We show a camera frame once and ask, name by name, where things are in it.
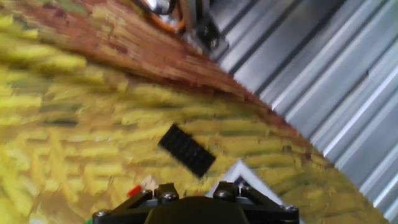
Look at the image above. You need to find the tan Lego brick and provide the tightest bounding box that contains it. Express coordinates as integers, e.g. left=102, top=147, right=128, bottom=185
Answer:
left=139, top=174, right=159, bottom=191

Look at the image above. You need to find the black white fiducial marker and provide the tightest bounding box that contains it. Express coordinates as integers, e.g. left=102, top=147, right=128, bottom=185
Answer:
left=205, top=159, right=284, bottom=206

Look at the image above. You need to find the aluminium post with bracket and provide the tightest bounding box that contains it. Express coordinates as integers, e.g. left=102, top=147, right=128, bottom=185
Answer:
left=182, top=0, right=231, bottom=60

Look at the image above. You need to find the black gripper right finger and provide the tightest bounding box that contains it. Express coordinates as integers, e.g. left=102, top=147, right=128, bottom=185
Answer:
left=214, top=182, right=299, bottom=224

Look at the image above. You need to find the painted print tablecloth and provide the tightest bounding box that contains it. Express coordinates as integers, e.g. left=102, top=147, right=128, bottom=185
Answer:
left=0, top=0, right=383, bottom=224

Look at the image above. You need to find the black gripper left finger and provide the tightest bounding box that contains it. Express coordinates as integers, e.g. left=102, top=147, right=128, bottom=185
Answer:
left=92, top=183, right=180, bottom=224

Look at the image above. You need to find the orange cable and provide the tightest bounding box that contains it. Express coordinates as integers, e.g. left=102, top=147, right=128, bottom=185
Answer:
left=141, top=0, right=187, bottom=34

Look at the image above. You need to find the black Lego plate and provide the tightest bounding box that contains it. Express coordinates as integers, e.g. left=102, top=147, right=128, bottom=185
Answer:
left=157, top=123, right=217, bottom=179

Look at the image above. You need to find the red Lego brick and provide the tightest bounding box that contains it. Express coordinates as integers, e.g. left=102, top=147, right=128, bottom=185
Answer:
left=126, top=185, right=143, bottom=198

